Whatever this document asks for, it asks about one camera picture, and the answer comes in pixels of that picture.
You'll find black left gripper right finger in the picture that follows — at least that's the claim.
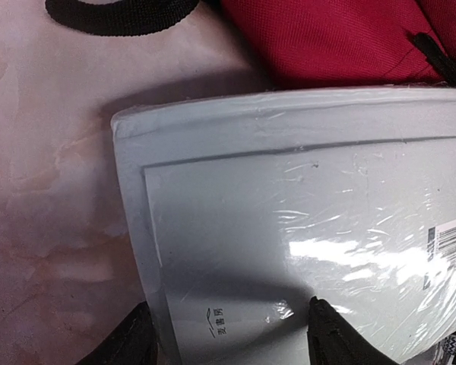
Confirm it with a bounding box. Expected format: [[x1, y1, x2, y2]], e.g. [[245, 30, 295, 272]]
[[307, 297, 395, 365]]

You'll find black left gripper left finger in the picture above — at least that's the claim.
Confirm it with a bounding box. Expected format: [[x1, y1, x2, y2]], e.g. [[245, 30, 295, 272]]
[[77, 302, 158, 365]]

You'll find grey barcode book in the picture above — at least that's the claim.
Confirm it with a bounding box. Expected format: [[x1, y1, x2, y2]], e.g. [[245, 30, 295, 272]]
[[112, 87, 456, 364]]

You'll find red student backpack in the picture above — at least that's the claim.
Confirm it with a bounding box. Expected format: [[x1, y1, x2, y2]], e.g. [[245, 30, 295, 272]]
[[45, 0, 456, 90]]

